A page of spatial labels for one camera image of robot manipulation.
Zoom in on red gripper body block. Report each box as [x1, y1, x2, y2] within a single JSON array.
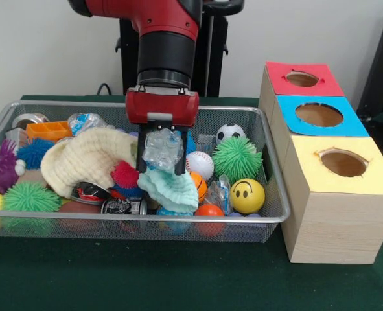
[[125, 90, 200, 128]]

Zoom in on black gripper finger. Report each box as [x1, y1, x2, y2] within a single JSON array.
[[136, 122, 154, 174], [174, 127, 190, 176]]

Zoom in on clear plastic bottle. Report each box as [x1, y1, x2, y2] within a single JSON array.
[[67, 112, 108, 137], [142, 126, 185, 172]]

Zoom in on mint green waffle cloth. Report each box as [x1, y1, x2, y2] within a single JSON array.
[[137, 170, 200, 214]]

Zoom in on green spiky rubber ball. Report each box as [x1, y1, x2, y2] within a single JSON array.
[[3, 181, 62, 213], [212, 137, 264, 182]]

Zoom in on cream waffle cloth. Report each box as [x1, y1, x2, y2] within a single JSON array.
[[40, 127, 140, 199]]

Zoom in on blue spiky rubber toy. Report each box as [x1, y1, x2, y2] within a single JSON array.
[[16, 138, 56, 170]]

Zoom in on clear mesh bin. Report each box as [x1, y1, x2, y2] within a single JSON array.
[[0, 100, 291, 242]]

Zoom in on wooden box with three holes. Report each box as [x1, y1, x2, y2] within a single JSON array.
[[258, 61, 383, 265]]

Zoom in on white baseball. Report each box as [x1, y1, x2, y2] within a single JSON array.
[[185, 151, 215, 181]]

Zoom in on small soccer ball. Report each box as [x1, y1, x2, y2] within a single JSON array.
[[216, 124, 246, 144]]

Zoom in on yellow plastic ball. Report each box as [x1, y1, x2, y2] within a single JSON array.
[[229, 178, 266, 214]]

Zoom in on dark green table cloth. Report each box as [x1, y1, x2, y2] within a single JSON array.
[[0, 94, 383, 311]]

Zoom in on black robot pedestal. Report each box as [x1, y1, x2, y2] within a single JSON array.
[[115, 0, 246, 97]]

